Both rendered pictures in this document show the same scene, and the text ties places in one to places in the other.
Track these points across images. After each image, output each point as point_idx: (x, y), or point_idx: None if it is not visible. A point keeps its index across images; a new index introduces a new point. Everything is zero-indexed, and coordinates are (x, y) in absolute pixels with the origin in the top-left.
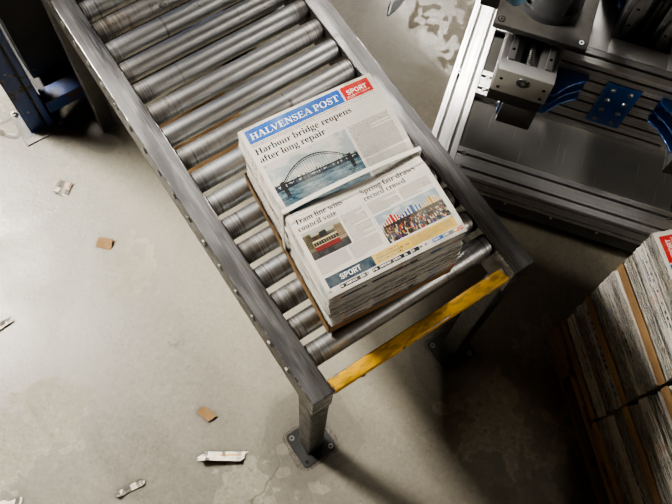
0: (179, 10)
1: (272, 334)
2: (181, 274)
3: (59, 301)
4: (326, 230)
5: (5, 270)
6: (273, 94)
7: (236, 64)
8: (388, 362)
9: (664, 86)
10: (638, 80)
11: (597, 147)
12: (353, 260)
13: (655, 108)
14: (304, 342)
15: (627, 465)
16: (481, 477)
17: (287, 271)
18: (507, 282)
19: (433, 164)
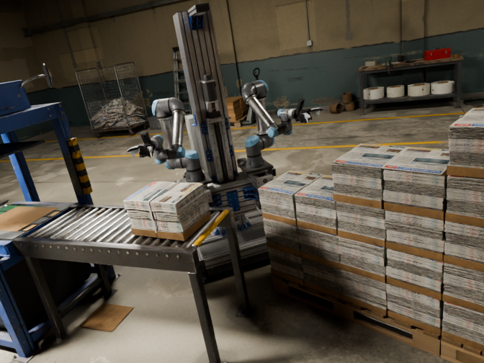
0: (85, 225)
1: (166, 250)
2: (122, 357)
3: None
4: (163, 198)
5: None
6: (128, 294)
7: (111, 223)
8: (227, 328)
9: (240, 184)
10: (232, 186)
11: (244, 235)
12: (176, 197)
13: (243, 193)
14: (189, 343)
15: (320, 274)
16: (289, 333)
17: (160, 241)
18: (230, 219)
19: None
